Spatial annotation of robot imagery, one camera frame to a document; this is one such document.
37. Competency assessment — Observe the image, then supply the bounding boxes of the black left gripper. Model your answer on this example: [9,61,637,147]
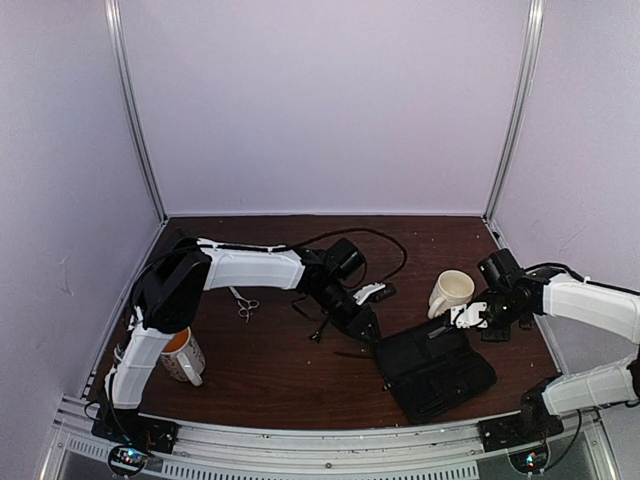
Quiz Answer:
[311,282,384,348]

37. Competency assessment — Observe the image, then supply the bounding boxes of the black zip tool case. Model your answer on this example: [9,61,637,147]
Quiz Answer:
[373,321,497,425]

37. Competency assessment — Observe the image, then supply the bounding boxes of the silver plain hair scissors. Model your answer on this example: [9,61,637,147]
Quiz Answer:
[229,287,260,323]

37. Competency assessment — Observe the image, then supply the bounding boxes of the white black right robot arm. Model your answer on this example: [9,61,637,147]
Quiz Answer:
[372,250,639,442]

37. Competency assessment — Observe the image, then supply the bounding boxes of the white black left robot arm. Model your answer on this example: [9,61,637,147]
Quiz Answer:
[98,231,395,444]

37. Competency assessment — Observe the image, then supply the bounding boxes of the black hair clip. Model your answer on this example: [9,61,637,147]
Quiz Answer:
[309,317,330,343]
[333,351,373,360]

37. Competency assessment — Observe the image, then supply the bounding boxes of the cream white mug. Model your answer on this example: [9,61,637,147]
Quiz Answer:
[427,270,475,319]

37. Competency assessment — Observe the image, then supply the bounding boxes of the right round circuit board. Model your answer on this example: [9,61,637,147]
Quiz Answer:
[509,446,549,476]

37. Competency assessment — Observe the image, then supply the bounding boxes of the round circuit board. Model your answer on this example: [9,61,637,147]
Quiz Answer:
[509,446,549,476]
[107,445,149,476]

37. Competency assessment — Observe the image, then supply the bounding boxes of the patterned mug orange inside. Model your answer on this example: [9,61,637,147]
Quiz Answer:
[160,327,206,387]

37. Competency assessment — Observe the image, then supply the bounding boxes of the left round circuit board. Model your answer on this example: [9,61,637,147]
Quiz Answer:
[107,445,149,476]

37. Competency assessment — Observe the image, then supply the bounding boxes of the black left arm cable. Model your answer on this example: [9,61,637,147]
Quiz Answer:
[289,227,407,321]

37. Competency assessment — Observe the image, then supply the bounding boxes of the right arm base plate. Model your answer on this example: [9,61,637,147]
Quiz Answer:
[478,414,564,452]

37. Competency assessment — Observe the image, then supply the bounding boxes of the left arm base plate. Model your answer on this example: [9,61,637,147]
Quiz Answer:
[91,394,179,454]

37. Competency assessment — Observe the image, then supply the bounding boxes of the aluminium front rail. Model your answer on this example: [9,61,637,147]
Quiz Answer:
[39,393,619,480]

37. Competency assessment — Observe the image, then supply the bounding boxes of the aluminium right corner post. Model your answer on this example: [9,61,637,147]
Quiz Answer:
[483,0,546,224]

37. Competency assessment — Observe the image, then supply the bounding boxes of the aluminium corner post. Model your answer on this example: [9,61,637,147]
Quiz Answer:
[483,0,546,224]
[104,0,168,223]

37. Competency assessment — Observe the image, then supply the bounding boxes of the aluminium left corner post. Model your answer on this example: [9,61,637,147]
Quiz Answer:
[104,0,168,223]

